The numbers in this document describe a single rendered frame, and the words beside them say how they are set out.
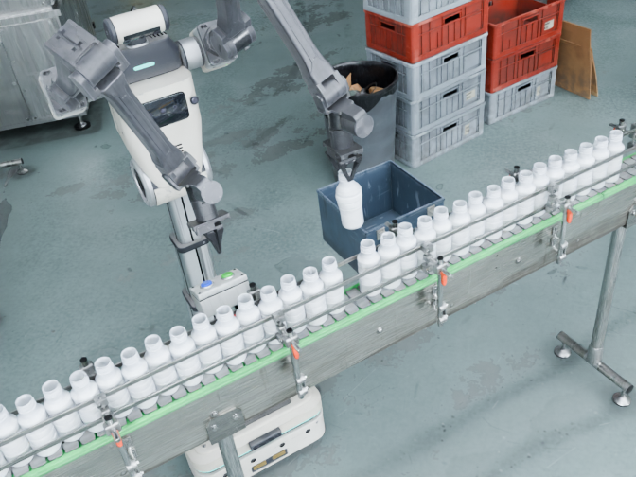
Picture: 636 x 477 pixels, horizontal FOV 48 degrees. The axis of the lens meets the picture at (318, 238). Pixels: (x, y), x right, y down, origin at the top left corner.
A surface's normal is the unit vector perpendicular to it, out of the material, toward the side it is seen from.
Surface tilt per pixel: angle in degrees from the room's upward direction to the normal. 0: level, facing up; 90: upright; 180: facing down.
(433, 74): 90
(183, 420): 90
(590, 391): 0
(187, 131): 90
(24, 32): 90
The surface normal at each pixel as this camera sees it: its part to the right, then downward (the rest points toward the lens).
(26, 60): 0.21, 0.58
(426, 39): 0.60, 0.44
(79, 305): -0.10, -0.79
